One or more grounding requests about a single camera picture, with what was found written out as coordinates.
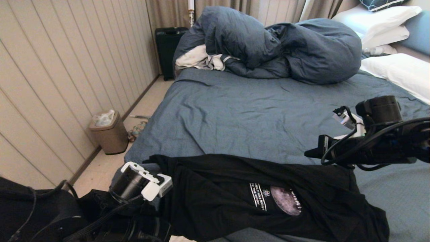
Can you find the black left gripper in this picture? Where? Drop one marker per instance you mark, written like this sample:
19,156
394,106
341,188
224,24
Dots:
147,230

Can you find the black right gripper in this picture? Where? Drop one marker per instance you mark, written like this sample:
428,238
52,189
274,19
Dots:
346,153

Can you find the black moon print t-shirt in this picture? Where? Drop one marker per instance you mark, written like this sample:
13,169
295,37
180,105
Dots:
235,201

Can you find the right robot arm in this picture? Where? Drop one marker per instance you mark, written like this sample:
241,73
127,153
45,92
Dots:
393,141

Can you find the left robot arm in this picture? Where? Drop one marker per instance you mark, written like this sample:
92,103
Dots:
50,215

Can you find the white mattress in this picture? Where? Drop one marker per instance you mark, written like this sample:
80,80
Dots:
181,239

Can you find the blue bed sheet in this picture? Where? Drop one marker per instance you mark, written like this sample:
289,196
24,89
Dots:
252,111

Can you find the multicoloured rag mop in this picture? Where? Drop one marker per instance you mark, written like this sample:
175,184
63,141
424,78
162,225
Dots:
138,130

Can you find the beige trash bin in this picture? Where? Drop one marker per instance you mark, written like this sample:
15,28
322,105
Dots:
109,134

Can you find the dark blue duvet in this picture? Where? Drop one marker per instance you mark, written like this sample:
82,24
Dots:
302,50

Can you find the clear plastic bin bag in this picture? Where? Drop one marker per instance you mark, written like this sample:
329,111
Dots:
103,118

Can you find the long white pillow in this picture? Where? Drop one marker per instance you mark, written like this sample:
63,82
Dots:
403,72

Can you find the flat white pillow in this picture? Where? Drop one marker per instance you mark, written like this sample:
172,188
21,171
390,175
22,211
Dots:
389,37

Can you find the white crumpled cloth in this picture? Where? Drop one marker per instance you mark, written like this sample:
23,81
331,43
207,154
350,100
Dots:
196,57

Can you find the large white pillow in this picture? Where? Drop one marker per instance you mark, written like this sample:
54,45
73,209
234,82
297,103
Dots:
386,18

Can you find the light blue headboard cushion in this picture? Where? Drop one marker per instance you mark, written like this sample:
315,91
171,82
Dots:
420,33

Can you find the dark patterned cushion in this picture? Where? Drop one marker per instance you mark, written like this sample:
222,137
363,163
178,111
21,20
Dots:
379,4

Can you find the black suitcase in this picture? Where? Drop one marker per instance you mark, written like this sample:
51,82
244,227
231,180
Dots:
168,50

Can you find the beige curtain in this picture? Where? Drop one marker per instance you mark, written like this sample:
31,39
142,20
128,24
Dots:
168,13

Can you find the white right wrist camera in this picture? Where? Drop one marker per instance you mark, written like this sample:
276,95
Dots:
347,121

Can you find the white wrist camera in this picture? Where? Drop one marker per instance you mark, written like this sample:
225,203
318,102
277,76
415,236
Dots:
164,185
347,121

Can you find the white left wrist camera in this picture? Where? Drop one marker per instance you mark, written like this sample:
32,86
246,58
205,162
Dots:
164,185

